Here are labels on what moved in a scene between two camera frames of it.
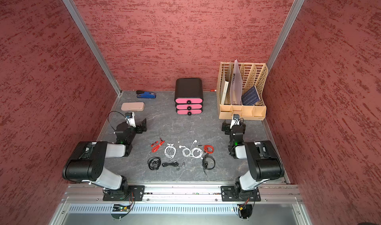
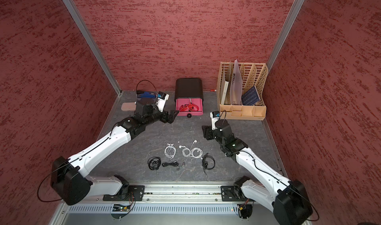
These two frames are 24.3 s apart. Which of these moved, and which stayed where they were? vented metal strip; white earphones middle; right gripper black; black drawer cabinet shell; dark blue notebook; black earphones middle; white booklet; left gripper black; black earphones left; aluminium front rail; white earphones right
Moved: left gripper black; right gripper black
Stayed: white booklet; black earphones middle; white earphones middle; black drawer cabinet shell; black earphones left; dark blue notebook; vented metal strip; white earphones right; aluminium front rail
